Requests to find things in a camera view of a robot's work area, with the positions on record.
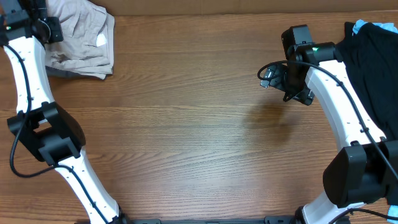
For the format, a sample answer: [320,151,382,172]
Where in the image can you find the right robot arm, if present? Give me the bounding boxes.
[257,25,397,224]

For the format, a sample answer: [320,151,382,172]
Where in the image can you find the black garment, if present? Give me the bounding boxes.
[335,22,398,206]

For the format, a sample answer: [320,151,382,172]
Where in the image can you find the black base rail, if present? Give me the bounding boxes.
[130,215,305,224]

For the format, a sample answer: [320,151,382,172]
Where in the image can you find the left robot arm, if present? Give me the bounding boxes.
[1,0,130,224]

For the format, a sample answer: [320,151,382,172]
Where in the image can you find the beige khaki shorts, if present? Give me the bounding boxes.
[45,0,115,80]

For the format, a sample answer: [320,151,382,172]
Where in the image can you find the folded grey shorts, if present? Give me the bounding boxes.
[45,66,87,79]

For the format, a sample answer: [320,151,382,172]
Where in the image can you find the light blue garment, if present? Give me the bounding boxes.
[352,19,398,224]

